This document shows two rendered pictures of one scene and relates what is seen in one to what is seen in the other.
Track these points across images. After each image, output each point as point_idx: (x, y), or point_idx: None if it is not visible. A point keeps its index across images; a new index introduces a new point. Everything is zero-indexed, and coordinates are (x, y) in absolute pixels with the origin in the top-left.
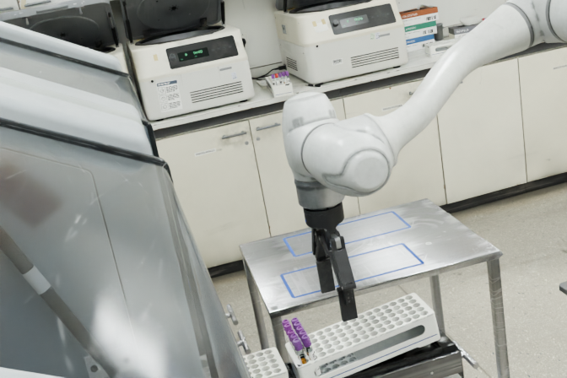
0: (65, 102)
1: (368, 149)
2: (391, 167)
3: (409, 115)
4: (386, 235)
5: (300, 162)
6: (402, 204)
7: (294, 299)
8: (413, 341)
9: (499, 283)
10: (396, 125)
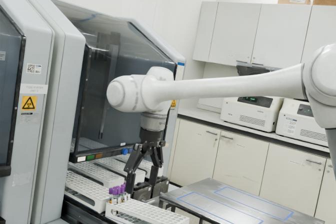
0: (34, 12)
1: (118, 81)
2: (125, 97)
3: (166, 83)
4: (264, 214)
5: None
6: (305, 214)
7: (176, 199)
8: None
9: None
10: (155, 84)
